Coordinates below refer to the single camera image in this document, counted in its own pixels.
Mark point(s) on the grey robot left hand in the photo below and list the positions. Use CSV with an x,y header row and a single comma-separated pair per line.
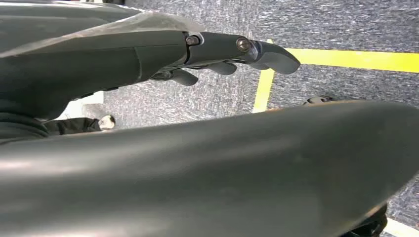
x,y
82,59

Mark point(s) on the white desk leg panel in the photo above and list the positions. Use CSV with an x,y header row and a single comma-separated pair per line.
x,y
82,106

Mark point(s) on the robot left arm ribbed sleeve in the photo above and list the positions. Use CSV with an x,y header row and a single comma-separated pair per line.
x,y
19,129

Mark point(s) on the pale floor tape strip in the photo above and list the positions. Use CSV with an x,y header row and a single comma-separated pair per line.
x,y
401,228

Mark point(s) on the person's leg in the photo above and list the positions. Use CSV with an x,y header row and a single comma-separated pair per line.
x,y
75,126

